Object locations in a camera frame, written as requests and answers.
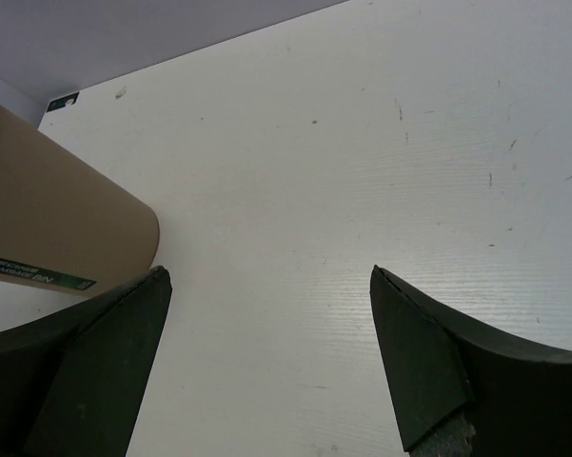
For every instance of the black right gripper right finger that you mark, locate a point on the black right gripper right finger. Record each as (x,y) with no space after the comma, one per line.
(460,387)

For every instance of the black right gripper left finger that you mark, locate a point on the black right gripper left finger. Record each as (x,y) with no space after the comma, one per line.
(72,382)

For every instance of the brown bin with black rim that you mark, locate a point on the brown bin with black rim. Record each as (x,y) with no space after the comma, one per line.
(64,226)

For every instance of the left blue table sticker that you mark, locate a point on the left blue table sticker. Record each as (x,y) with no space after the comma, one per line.
(63,102)

